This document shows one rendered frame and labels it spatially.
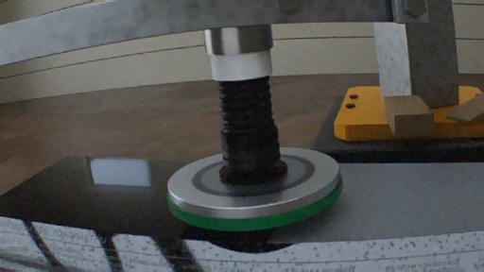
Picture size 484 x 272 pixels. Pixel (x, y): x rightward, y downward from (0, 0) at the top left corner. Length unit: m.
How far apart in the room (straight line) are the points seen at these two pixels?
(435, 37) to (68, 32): 1.02
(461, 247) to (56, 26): 0.53
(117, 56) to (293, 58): 2.66
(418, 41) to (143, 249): 0.92
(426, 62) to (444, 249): 0.83
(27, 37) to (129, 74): 7.16
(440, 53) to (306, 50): 5.53
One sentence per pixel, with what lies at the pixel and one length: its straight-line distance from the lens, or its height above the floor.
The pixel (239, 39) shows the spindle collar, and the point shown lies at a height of 1.05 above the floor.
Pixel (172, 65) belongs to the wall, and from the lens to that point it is 7.39.
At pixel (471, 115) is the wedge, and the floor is 0.80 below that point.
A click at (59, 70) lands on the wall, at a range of 8.50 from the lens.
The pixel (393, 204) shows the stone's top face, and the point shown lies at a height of 0.82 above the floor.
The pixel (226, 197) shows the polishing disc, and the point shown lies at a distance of 0.58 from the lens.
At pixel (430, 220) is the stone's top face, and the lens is 0.62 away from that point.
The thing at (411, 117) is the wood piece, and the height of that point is 0.82.
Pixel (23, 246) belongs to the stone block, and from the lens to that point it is 0.77.
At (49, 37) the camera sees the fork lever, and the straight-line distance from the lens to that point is 0.56.
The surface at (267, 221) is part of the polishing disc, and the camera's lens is 0.55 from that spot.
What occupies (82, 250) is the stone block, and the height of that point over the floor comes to 0.80.
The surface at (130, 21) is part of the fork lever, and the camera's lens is 0.55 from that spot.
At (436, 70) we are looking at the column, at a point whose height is 0.88.
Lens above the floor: 1.09
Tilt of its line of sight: 15 degrees down
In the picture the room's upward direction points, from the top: 6 degrees counter-clockwise
